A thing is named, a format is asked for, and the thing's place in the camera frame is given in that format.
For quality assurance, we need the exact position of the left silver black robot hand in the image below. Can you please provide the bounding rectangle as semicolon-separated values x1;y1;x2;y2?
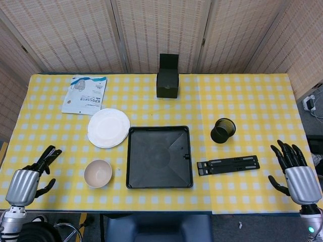
5;162;56;208

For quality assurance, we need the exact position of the white power adapter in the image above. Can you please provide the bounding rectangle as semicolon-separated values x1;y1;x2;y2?
302;95;317;111

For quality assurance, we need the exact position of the black mesh pen cup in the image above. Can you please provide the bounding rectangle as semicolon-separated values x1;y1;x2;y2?
210;117;237;144

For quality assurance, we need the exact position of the black folding laptop stand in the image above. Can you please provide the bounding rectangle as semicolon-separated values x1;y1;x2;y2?
196;155;260;177

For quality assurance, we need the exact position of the black cardboard box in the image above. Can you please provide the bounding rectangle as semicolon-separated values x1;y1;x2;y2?
155;53;180;99

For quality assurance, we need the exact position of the woven folding screen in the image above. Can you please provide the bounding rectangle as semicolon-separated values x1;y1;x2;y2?
0;0;323;142

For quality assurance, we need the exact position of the beige bowl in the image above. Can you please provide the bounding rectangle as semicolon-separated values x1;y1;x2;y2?
84;159;113;189

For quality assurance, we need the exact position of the yellow white checkered tablecloth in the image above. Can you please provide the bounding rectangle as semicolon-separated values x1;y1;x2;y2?
0;73;212;212
198;73;316;215

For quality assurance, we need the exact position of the black stapler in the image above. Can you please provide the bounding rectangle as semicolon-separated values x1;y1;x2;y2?
37;145;63;167

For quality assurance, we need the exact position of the white blue mask package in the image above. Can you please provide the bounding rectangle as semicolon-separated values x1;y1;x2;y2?
61;75;108;116

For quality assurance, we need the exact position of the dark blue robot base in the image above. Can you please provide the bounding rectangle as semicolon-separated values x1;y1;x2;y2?
104;214;214;242

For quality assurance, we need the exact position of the black square plastic tray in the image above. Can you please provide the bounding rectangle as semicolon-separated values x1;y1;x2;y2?
126;125;194;190

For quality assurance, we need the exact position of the chrome stool ring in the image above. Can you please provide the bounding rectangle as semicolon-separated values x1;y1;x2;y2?
54;221;84;242

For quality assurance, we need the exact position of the white round plate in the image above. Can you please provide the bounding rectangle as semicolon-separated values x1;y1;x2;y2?
87;108;131;149

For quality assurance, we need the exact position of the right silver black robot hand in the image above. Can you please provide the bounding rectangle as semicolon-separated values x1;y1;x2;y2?
267;140;323;205

